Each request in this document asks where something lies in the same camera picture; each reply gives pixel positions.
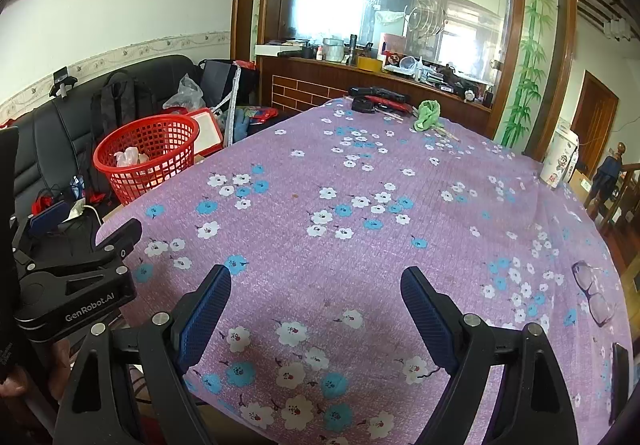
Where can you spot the colourful fabric bag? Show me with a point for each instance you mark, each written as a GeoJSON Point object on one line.
{"type": "Point", "coordinates": [260, 114]}

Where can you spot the green cloth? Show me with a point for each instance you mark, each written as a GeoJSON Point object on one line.
{"type": "Point", "coordinates": [427, 115]}

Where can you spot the black phone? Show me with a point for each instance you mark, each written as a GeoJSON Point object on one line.
{"type": "Point", "coordinates": [621, 382]}

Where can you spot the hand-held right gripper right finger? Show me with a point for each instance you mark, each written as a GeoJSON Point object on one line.
{"type": "Point", "coordinates": [430, 320]}

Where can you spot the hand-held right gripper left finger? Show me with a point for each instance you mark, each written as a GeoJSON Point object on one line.
{"type": "Point", "coordinates": [205, 310]}

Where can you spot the red black pouch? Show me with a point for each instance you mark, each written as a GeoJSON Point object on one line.
{"type": "Point", "coordinates": [362, 105]}

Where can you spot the clear plastic bag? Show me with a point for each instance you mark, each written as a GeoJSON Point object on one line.
{"type": "Point", "coordinates": [187, 95]}

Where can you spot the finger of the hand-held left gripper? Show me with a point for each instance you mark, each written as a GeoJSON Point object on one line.
{"type": "Point", "coordinates": [50, 217]}
{"type": "Point", "coordinates": [120, 240]}

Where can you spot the white ceiling lamp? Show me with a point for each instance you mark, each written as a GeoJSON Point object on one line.
{"type": "Point", "coordinates": [619, 29]}

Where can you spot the white printed container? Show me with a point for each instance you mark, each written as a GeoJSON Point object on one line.
{"type": "Point", "coordinates": [560, 160]}

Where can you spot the eyeglasses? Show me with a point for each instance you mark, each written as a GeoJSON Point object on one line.
{"type": "Point", "coordinates": [602, 317]}

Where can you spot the red plastic basket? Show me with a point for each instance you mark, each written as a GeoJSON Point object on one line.
{"type": "Point", "coordinates": [150, 160]}

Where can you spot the row of bottles and jars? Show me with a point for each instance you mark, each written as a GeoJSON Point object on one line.
{"type": "Point", "coordinates": [332, 50]}

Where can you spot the black laptop case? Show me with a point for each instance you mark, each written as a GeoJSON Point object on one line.
{"type": "Point", "coordinates": [220, 80]}

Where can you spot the black leather sofa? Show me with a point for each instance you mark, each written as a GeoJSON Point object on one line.
{"type": "Point", "coordinates": [50, 140]}

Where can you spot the bamboo wall painting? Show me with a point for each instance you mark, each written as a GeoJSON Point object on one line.
{"type": "Point", "coordinates": [532, 50]}

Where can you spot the white board with red frame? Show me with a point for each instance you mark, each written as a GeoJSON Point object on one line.
{"type": "Point", "coordinates": [210, 132]}

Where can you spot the black hand tool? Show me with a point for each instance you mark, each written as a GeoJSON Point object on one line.
{"type": "Point", "coordinates": [380, 92]}

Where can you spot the black white clamp device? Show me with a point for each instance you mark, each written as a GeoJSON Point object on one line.
{"type": "Point", "coordinates": [62, 84]}

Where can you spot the cardboard box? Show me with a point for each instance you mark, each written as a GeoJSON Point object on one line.
{"type": "Point", "coordinates": [584, 182]}

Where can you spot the wooden door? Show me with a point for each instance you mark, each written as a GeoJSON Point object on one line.
{"type": "Point", "coordinates": [597, 115]}

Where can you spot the person's left hand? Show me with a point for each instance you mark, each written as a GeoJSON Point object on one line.
{"type": "Point", "coordinates": [57, 360]}

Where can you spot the purple floral tablecloth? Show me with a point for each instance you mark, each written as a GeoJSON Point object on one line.
{"type": "Point", "coordinates": [350, 250]}

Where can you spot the yellow box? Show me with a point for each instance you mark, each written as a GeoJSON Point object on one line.
{"type": "Point", "coordinates": [368, 63]}

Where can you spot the wooden sideboard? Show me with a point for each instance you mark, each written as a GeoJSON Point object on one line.
{"type": "Point", "coordinates": [310, 85]}

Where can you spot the white pole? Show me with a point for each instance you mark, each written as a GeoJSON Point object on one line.
{"type": "Point", "coordinates": [232, 105]}

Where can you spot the white plastic bag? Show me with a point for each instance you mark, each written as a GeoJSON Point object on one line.
{"type": "Point", "coordinates": [131, 157]}

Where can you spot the red box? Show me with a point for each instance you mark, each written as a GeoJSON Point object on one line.
{"type": "Point", "coordinates": [395, 50]}

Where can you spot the thin wooden sticks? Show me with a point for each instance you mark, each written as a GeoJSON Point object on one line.
{"type": "Point", "coordinates": [447, 132]}

